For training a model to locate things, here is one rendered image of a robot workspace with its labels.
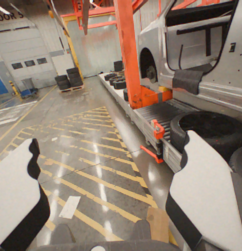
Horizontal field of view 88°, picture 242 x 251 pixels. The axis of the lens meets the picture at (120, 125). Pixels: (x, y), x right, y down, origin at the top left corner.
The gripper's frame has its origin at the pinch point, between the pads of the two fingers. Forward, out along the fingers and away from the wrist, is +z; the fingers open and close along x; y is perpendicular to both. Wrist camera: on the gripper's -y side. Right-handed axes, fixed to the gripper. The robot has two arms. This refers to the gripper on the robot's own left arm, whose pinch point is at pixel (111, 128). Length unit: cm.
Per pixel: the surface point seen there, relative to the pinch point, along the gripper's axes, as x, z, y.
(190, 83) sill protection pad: 78, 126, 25
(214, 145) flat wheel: 80, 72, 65
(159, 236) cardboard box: 24, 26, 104
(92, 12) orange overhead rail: -114, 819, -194
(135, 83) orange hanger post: 25, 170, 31
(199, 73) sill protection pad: 81, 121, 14
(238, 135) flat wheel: 103, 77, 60
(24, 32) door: -643, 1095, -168
